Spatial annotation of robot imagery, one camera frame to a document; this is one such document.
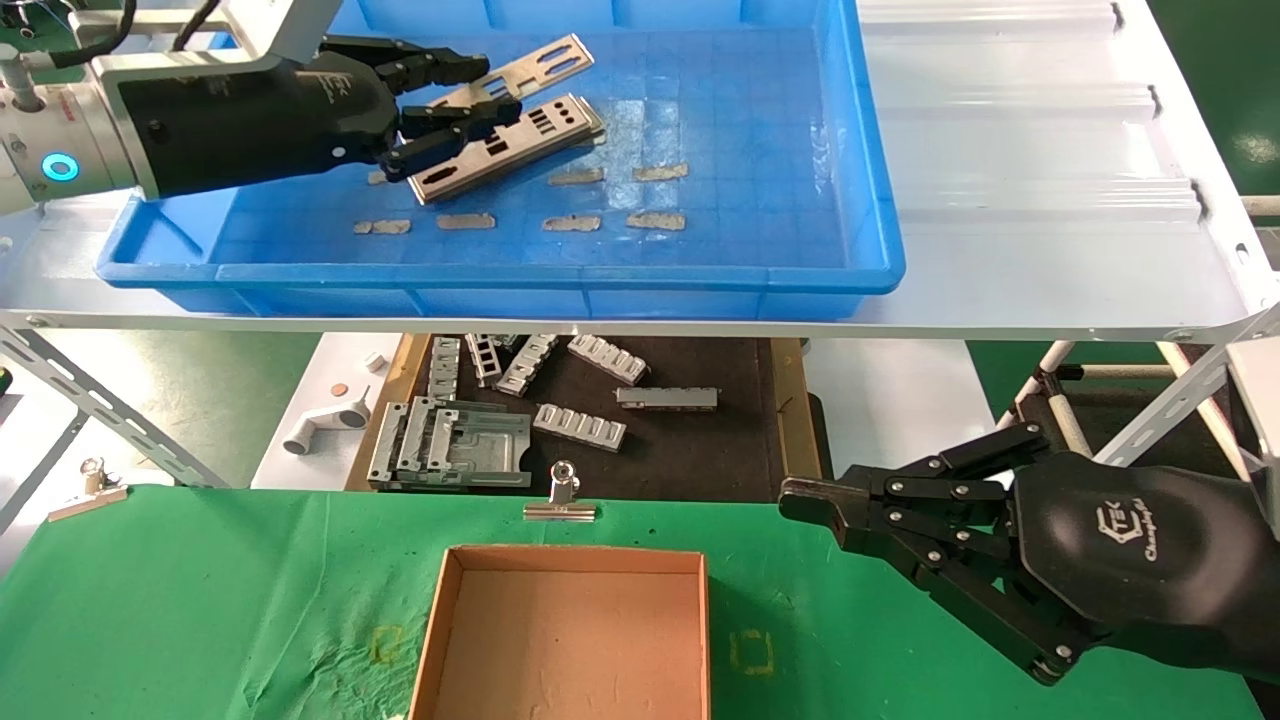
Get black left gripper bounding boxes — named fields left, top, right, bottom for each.
left=115, top=35, right=523, bottom=201

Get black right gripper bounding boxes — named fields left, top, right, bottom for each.
left=780, top=423, right=1280, bottom=688

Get stack of metal shield plates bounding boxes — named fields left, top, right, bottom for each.
left=408, top=93, right=608, bottom=206

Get single metal shield plate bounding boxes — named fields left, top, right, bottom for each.
left=430, top=33, right=596, bottom=113

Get blue plastic tray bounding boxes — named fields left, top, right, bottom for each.
left=95, top=0, right=907, bottom=321

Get white rectangular box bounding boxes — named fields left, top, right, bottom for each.
left=1226, top=340, right=1280, bottom=481

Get brown cardboard box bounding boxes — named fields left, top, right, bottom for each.
left=405, top=545, right=713, bottom=720

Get slotted grey metal part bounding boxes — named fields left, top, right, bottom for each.
left=496, top=334, right=561, bottom=398
left=566, top=334, right=651, bottom=386
left=465, top=333, right=504, bottom=390
left=532, top=403, right=629, bottom=454
left=427, top=336, right=463, bottom=402

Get perforated metal shelf brace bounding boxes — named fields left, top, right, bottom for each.
left=1095, top=300, right=1280, bottom=481
left=0, top=325, right=233, bottom=491

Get grey metal bar part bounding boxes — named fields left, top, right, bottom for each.
left=614, top=386, right=720, bottom=412

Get white pipe fitting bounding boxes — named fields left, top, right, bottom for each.
left=283, top=400, right=372, bottom=457

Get silver binder clip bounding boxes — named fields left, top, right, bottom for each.
left=48, top=458, right=129, bottom=523
left=523, top=460, right=598, bottom=523

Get white metal shelf board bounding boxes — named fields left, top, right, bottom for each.
left=0, top=0, right=1280, bottom=343

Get green table cloth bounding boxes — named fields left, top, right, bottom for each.
left=0, top=485, right=1266, bottom=720

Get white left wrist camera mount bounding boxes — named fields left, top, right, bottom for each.
left=95, top=0, right=336, bottom=86

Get white tube frame black joints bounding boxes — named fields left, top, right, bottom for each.
left=995, top=340, right=1186, bottom=463

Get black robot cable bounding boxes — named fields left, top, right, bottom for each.
left=40, top=0, right=223, bottom=59

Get large grey metal bracket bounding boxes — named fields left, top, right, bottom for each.
left=368, top=398, right=533, bottom=491

